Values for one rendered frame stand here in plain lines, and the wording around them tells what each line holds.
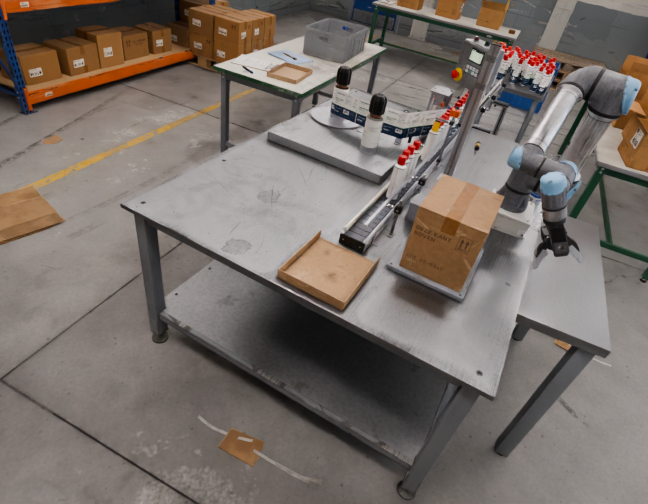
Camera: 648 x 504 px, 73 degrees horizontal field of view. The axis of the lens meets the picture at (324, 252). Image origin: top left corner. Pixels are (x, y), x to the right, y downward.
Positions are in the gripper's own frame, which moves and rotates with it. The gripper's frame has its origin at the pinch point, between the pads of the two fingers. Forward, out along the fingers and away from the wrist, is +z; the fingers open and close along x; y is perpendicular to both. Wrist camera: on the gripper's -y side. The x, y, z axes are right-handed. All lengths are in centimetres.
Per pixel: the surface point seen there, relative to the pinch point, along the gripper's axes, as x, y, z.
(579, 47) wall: -218, 780, 136
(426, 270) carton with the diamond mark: 44.5, -6.0, -11.6
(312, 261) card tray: 83, -10, -26
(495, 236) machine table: 16.6, 36.2, 7.2
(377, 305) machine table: 61, -24, -14
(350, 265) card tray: 71, -7, -20
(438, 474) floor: 57, -30, 82
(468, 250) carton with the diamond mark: 29.0, -9.8, -20.3
